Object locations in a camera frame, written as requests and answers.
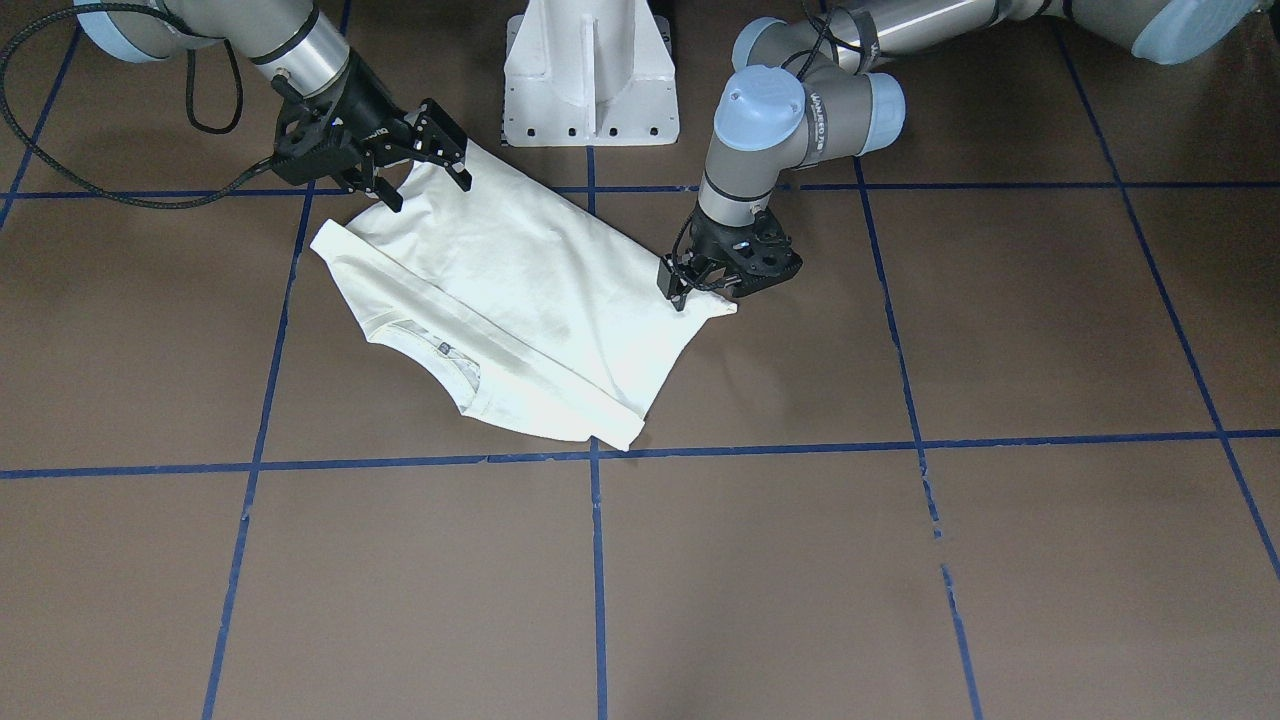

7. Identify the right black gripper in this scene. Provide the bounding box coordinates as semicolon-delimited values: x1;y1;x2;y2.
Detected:
320;55;474;211

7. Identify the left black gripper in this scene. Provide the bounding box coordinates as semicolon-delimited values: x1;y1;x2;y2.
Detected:
657;210;781;311

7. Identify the white long-sleeve t-shirt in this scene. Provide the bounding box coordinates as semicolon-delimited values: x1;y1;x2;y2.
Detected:
311;143;736;450

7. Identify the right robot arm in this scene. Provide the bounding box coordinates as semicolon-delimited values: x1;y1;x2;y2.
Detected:
78;1;472;210

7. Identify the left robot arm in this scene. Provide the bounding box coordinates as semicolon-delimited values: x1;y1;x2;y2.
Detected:
657;1;1260;310

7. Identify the white mounting column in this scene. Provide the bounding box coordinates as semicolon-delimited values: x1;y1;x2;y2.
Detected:
502;1;681;149

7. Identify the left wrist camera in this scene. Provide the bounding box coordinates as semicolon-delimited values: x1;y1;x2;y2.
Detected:
730;231;803;299

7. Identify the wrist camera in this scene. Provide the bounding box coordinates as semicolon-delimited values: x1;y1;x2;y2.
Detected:
271;100;362;186
730;231;803;299

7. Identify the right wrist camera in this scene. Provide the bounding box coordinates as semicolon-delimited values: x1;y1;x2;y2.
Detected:
271;100;362;186

